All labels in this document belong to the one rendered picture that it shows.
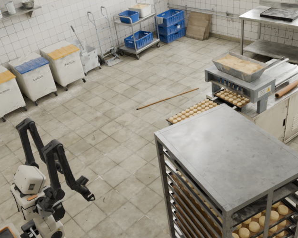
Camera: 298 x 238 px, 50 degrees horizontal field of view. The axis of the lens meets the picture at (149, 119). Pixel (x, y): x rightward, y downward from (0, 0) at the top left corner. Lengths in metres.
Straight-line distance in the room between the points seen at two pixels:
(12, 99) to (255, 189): 5.09
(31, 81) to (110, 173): 2.57
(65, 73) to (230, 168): 5.11
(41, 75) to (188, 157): 4.77
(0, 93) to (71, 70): 1.35
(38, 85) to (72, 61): 0.79
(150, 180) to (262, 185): 2.70
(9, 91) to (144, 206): 3.29
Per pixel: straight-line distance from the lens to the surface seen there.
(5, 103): 5.99
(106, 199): 3.95
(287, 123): 4.21
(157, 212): 3.70
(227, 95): 3.75
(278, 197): 1.63
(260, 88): 3.39
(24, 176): 2.47
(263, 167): 1.54
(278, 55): 6.29
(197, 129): 1.75
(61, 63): 6.21
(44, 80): 6.13
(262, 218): 1.74
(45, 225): 2.74
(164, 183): 2.00
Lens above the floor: 2.88
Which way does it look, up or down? 35 degrees down
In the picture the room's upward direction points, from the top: 9 degrees counter-clockwise
